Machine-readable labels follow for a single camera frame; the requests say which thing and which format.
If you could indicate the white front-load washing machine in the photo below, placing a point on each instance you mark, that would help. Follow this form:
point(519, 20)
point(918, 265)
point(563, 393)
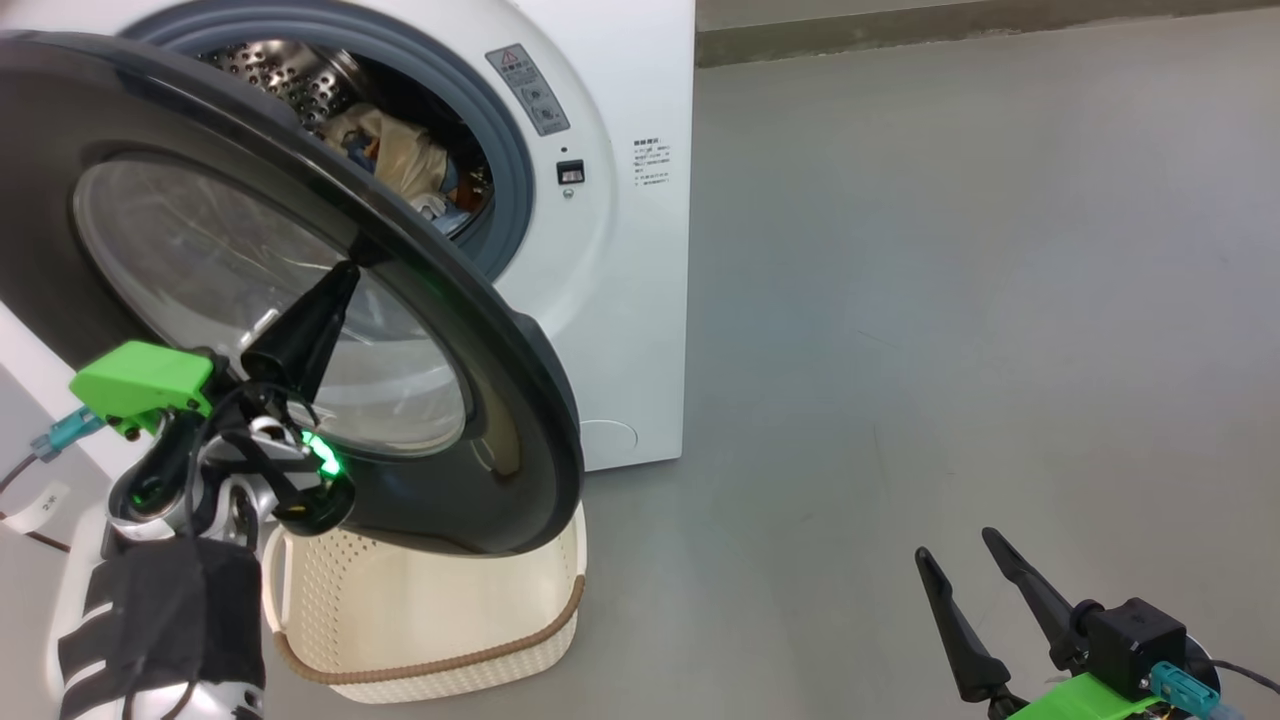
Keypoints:
point(630, 300)

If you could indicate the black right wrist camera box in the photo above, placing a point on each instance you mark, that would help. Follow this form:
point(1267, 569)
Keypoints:
point(1135, 640)

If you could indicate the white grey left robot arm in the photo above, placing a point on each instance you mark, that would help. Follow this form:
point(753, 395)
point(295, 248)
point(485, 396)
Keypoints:
point(160, 620)

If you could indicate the dark round washing machine door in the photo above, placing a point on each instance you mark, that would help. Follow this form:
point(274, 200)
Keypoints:
point(480, 400)

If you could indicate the cream garment with orange print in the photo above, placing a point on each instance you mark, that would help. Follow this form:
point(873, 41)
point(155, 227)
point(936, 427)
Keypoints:
point(400, 155)

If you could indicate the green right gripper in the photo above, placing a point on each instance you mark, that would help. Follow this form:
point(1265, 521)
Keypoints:
point(1090, 700)

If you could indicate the cream perforated laundry basket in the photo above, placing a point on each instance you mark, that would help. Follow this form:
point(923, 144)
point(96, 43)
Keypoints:
point(440, 620)

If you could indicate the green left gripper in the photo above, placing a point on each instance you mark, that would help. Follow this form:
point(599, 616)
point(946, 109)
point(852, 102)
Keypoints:
point(145, 380)

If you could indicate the grey warning sticker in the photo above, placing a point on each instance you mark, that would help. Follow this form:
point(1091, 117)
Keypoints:
point(528, 90)

